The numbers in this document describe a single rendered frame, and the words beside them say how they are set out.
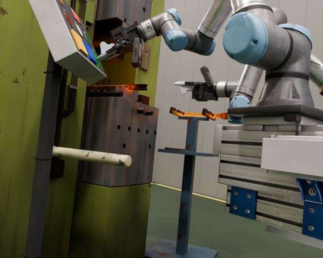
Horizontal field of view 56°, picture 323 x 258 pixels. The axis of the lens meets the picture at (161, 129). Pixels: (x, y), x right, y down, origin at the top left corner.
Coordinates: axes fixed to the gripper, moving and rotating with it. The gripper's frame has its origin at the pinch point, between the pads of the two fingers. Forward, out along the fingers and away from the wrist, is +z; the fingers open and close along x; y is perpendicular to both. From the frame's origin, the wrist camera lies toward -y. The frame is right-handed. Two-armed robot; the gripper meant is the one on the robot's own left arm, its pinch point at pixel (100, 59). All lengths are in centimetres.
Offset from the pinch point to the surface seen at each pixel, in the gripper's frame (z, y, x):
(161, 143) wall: 30, -12, -467
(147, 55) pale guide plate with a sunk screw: -18, 21, -79
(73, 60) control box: 4.9, -5.4, 22.5
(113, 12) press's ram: -11.3, 32.7, -31.7
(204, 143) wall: -40, -47, -384
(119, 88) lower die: 2.9, -3.3, -38.0
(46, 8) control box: 4.9, 11.7, 27.2
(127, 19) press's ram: -16, 29, -39
